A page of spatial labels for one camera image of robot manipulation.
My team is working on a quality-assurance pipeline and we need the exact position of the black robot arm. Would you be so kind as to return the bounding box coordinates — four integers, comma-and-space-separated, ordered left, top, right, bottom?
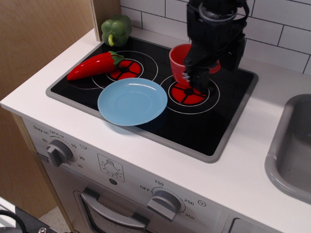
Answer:
184, 0, 249, 94

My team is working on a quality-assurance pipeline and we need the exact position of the red toy chili pepper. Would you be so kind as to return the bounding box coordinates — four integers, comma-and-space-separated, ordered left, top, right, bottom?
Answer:
67, 51, 124, 81

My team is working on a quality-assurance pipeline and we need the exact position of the grey temperature knob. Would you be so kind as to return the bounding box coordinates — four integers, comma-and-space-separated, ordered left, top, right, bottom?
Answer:
147, 189, 181, 222

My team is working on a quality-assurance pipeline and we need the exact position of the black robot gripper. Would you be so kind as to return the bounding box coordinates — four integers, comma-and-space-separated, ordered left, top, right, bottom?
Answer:
185, 3, 245, 94

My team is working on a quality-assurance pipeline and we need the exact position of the blue plastic toy plate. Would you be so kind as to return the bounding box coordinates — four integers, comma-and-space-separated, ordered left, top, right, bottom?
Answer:
97, 78, 168, 126

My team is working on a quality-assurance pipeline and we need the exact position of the green toy bell pepper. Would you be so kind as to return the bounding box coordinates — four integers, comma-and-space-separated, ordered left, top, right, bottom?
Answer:
101, 15, 132, 48

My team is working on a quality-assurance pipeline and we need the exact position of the grey oven door handle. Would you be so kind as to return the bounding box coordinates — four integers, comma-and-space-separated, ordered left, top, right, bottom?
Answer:
81, 188, 150, 231

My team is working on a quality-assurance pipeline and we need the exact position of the grey timer knob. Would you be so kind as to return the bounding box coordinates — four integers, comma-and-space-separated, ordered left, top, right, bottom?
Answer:
47, 140, 73, 167

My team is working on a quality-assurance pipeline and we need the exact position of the red plastic toy cup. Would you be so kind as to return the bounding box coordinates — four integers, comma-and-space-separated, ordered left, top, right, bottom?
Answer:
169, 44, 221, 87

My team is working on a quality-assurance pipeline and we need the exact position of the black toy stovetop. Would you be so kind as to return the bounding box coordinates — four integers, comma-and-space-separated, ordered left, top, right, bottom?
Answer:
46, 38, 258, 163

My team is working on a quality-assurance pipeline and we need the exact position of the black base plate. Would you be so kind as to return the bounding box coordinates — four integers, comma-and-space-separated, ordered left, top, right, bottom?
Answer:
0, 207, 57, 233

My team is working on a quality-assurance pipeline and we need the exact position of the black cable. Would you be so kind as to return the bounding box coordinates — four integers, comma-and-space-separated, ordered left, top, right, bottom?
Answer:
228, 0, 250, 25

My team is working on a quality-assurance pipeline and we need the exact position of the grey toy sink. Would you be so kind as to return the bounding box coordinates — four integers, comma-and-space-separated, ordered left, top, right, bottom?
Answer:
265, 94, 311, 204

